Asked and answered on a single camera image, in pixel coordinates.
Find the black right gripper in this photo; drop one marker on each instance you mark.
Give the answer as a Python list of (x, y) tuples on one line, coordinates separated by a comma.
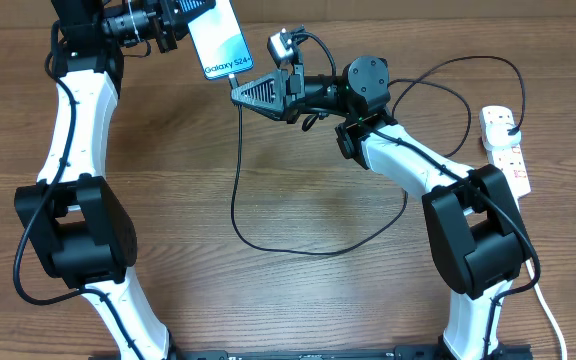
[(289, 94)]

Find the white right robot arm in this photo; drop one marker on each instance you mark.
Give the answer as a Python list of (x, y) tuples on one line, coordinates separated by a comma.
[(477, 238)]

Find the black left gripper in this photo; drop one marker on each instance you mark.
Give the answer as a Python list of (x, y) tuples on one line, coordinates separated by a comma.
[(177, 25)]

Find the white charger plug adapter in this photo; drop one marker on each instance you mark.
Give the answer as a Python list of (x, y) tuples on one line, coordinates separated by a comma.
[(498, 136)]

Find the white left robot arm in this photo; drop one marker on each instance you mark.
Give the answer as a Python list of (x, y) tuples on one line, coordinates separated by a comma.
[(76, 225)]

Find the Samsung Galaxy smartphone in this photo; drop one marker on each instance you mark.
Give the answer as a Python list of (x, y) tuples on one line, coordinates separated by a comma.
[(219, 42)]

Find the cardboard wall panel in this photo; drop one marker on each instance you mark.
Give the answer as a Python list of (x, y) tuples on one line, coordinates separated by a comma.
[(41, 14)]

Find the white power strip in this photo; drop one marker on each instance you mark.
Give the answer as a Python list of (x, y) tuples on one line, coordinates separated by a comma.
[(510, 161)]

